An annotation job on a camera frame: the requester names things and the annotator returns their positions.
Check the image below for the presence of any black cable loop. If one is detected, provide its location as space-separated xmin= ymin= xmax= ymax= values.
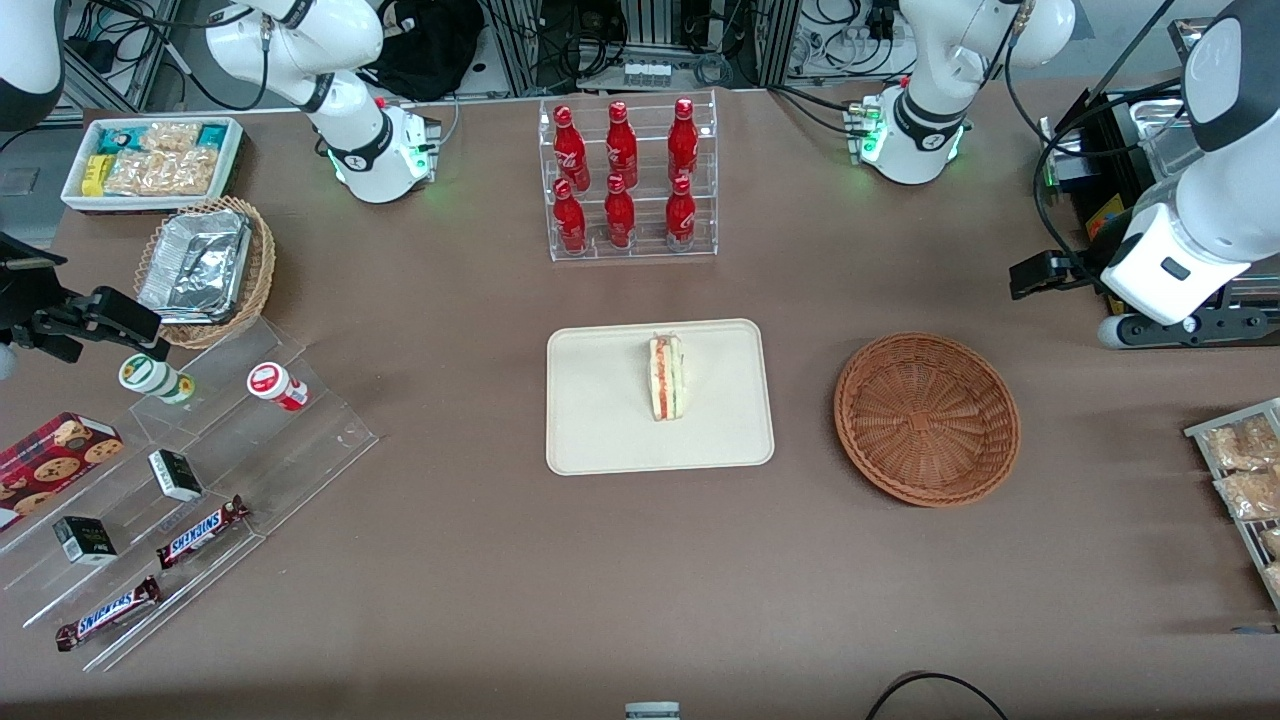
xmin=865 ymin=672 xmax=1011 ymax=720

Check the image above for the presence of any triangular sandwich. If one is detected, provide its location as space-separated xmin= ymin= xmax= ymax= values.
xmin=647 ymin=334 xmax=687 ymax=422

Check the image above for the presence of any green lid white bottle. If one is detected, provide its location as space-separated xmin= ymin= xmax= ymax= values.
xmin=118 ymin=353 xmax=196 ymax=406

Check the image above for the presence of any black bag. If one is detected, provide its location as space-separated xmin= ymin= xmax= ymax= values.
xmin=365 ymin=0 xmax=486 ymax=101

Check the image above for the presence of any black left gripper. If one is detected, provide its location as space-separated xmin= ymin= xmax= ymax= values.
xmin=1010 ymin=250 xmax=1113 ymax=301

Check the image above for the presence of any red tartan cookie box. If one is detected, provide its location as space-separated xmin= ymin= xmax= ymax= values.
xmin=0 ymin=411 xmax=126 ymax=533

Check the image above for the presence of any black hot dog roller machine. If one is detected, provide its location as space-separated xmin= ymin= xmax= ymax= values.
xmin=1038 ymin=15 xmax=1280 ymax=351

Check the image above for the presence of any beige rectangular tray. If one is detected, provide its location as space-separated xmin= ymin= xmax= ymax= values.
xmin=545 ymin=318 xmax=776 ymax=476

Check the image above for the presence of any clear bag of snacks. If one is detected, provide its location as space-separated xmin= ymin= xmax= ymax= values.
xmin=160 ymin=146 xmax=219 ymax=196
xmin=140 ymin=121 xmax=203 ymax=154
xmin=103 ymin=150 xmax=166 ymax=197

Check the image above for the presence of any white power strip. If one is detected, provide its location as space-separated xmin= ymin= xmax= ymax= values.
xmin=795 ymin=22 xmax=886 ymax=76

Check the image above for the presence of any tray of packaged snacks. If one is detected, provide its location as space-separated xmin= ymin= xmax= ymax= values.
xmin=1183 ymin=398 xmax=1280 ymax=613

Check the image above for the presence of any clear acrylic bottle rack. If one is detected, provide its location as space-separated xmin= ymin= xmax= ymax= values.
xmin=537 ymin=88 xmax=719 ymax=263

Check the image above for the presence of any steel pan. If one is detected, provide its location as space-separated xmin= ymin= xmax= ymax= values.
xmin=1125 ymin=100 xmax=1196 ymax=186

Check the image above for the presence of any light wicker basket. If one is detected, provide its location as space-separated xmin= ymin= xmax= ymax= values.
xmin=133 ymin=195 xmax=277 ymax=351

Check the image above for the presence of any clear acrylic stepped shelf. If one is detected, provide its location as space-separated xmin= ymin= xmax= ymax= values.
xmin=0 ymin=315 xmax=379 ymax=673

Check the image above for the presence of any aluminium frame post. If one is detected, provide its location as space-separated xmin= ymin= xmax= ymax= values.
xmin=485 ymin=0 xmax=546 ymax=98
xmin=750 ymin=0 xmax=803 ymax=89

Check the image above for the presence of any aluminium foil container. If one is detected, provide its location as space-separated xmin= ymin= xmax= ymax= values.
xmin=137 ymin=208 xmax=253 ymax=326

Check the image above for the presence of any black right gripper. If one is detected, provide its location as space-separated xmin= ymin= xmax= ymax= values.
xmin=0 ymin=232 xmax=164 ymax=364

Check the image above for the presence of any small black box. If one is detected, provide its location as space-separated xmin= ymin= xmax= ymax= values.
xmin=148 ymin=449 xmax=205 ymax=503
xmin=52 ymin=516 xmax=119 ymax=567

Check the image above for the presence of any red lid white bottle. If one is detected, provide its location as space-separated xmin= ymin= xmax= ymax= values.
xmin=247 ymin=362 xmax=310 ymax=413

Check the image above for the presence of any brown wicker basket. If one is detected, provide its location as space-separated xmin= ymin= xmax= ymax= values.
xmin=833 ymin=332 xmax=1022 ymax=508

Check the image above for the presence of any red cola bottle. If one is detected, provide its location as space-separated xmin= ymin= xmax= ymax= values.
xmin=552 ymin=178 xmax=588 ymax=254
xmin=664 ymin=175 xmax=698 ymax=247
xmin=553 ymin=104 xmax=591 ymax=193
xmin=603 ymin=174 xmax=637 ymax=249
xmin=604 ymin=100 xmax=639 ymax=189
xmin=667 ymin=97 xmax=700 ymax=186

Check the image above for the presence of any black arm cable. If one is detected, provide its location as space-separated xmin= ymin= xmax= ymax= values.
xmin=1000 ymin=0 xmax=1191 ymax=266

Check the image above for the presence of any white snack bin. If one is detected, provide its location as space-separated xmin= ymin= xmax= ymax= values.
xmin=60 ymin=116 xmax=246 ymax=214

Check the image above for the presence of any Snickers bar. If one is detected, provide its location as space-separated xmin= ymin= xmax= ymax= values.
xmin=155 ymin=495 xmax=251 ymax=571
xmin=55 ymin=575 xmax=163 ymax=653

